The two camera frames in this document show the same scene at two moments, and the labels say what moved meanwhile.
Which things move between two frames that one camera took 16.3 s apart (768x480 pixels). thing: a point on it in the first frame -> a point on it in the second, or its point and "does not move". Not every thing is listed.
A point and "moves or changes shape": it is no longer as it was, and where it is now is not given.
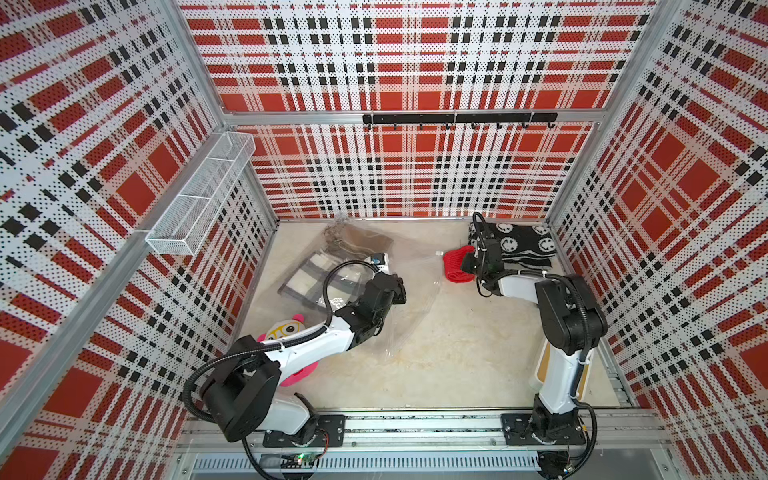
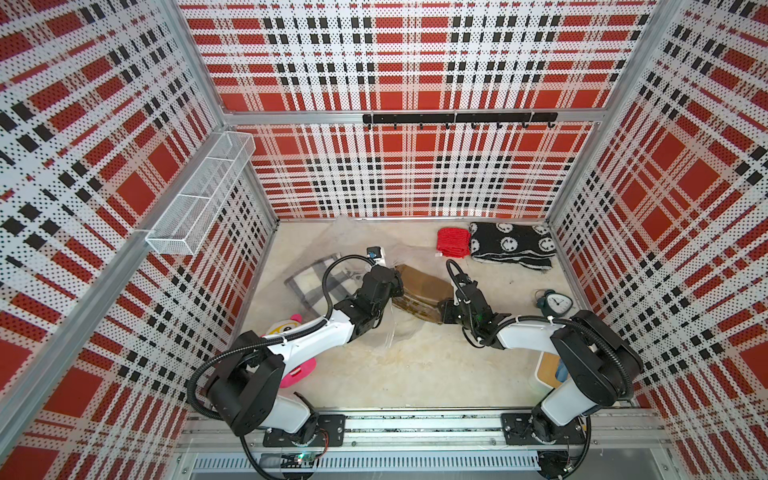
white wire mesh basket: x=183 y=227 does not move
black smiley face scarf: x=522 y=244 does not move
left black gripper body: x=397 y=297 does not move
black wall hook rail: x=464 y=117 does not move
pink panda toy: x=280 y=330 does not move
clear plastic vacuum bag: x=341 y=261 moves or changes shape
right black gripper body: x=472 y=265 -> x=452 y=315
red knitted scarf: x=452 y=263 moves or changes shape
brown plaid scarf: x=356 y=240 -> x=423 y=294
